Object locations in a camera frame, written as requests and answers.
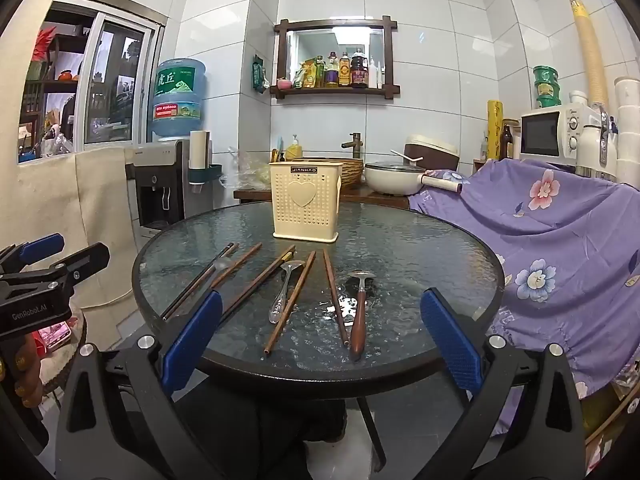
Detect black silver chopstick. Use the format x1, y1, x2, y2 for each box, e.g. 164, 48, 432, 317
161, 242, 236, 322

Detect all metal spoon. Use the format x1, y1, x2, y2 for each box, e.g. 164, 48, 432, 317
268, 260, 306, 325

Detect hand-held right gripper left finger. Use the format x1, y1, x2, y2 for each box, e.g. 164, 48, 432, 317
55, 289, 223, 480

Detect purple floral cloth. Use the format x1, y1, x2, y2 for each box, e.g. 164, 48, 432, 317
407, 158, 640, 438

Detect wooden counter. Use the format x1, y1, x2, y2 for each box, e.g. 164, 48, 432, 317
233, 186, 411, 211

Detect tall yellow paper cup stack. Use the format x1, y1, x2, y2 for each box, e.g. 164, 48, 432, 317
569, 0, 608, 106

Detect white paper cup tube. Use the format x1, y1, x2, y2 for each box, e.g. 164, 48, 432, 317
189, 130, 212, 168

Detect pink phone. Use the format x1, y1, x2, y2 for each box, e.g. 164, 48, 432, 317
31, 321, 71, 356

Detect wooden framed mirror shelf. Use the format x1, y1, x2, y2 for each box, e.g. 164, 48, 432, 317
270, 17, 402, 100

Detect brown wooden chopstick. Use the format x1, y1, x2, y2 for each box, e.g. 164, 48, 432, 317
210, 242, 264, 291
322, 248, 346, 347
220, 245, 296, 321
263, 250, 317, 357
167, 243, 241, 318
325, 250, 350, 347

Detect grey water dispenser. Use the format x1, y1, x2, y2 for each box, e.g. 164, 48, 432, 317
125, 140, 193, 231

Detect sliding window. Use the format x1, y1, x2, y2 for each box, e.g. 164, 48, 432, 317
20, 0, 166, 163

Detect white cup stack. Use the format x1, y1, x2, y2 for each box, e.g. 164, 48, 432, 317
612, 76, 640, 186

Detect brown white rice cooker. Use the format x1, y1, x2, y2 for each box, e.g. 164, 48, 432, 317
404, 134, 460, 172

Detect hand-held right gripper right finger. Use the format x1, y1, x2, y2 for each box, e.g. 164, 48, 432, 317
420, 287, 586, 480

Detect cream pan with glass lid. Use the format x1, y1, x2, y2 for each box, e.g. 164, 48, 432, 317
364, 161, 463, 197

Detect teal cup holder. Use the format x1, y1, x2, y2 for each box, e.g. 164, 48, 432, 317
187, 162, 224, 186

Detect blue water jug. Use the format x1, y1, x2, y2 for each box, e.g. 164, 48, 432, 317
151, 58, 207, 142

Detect clear plastic bags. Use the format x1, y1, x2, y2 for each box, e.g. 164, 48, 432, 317
227, 147, 273, 192

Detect white thermos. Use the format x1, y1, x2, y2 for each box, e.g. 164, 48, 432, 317
575, 105, 618, 182

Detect cream plastic utensil holder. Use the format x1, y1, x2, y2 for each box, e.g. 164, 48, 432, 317
268, 161, 344, 241

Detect yellow roll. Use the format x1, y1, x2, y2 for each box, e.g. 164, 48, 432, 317
487, 100, 502, 161

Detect woven pattern basin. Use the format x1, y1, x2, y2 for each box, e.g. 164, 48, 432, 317
342, 158, 366, 191

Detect person's left hand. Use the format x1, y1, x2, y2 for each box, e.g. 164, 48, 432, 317
0, 345, 38, 418

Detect dark soy sauce bottle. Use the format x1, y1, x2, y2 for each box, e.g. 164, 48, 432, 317
351, 49, 369, 88

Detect black table leg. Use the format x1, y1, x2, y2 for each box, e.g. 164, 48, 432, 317
356, 396, 388, 466

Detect red artificial flower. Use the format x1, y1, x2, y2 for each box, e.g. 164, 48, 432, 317
31, 25, 58, 63

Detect beige cloth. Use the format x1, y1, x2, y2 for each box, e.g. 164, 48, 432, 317
0, 0, 138, 311

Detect wooden handled metal spoon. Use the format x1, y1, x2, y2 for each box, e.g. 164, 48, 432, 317
347, 270, 376, 362

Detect white microwave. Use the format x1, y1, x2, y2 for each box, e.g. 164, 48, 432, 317
520, 102, 608, 161

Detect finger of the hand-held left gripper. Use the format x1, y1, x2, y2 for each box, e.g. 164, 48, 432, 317
0, 233, 66, 275
0, 243, 111, 293

